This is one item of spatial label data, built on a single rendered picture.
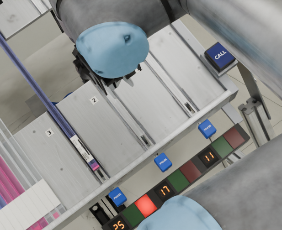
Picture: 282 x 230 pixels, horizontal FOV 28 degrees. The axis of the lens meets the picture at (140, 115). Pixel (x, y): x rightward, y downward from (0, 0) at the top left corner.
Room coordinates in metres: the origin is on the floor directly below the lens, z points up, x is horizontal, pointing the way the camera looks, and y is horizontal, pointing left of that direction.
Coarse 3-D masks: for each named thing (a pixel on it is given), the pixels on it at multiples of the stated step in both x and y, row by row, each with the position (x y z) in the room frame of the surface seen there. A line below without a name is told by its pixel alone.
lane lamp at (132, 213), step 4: (132, 204) 0.84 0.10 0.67; (128, 208) 0.84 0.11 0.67; (132, 208) 0.83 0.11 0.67; (136, 208) 0.83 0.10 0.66; (124, 212) 0.83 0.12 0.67; (128, 212) 0.83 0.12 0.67; (132, 212) 0.83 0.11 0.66; (136, 212) 0.83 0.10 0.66; (140, 212) 0.82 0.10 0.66; (128, 216) 0.83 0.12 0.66; (132, 216) 0.82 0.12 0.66; (136, 216) 0.82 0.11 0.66; (140, 216) 0.82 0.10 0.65; (128, 220) 0.82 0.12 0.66; (132, 220) 0.82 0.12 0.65; (136, 220) 0.82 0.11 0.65; (140, 220) 0.81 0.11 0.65; (132, 224) 0.81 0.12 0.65; (136, 224) 0.81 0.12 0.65
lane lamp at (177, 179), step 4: (176, 172) 0.85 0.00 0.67; (180, 172) 0.85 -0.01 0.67; (172, 176) 0.85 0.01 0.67; (176, 176) 0.85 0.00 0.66; (180, 176) 0.85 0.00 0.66; (172, 180) 0.85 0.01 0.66; (176, 180) 0.84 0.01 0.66; (180, 180) 0.84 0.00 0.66; (184, 180) 0.84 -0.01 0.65; (172, 184) 0.84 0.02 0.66; (176, 184) 0.84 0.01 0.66; (180, 184) 0.84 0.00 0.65; (184, 184) 0.83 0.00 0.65; (176, 188) 0.83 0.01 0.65; (180, 188) 0.83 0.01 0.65
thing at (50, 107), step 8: (0, 40) 1.14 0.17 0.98; (8, 48) 1.12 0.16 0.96; (8, 56) 1.11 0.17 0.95; (16, 56) 1.10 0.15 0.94; (16, 64) 1.09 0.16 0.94; (24, 72) 1.07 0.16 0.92; (32, 80) 1.05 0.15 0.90; (32, 88) 1.04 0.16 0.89; (40, 88) 1.04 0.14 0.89; (40, 96) 1.03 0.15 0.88; (48, 104) 1.01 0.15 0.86; (56, 112) 0.99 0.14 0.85; (56, 120) 0.98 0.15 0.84; (64, 120) 0.98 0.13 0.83; (64, 128) 0.97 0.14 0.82; (72, 136) 0.95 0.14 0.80
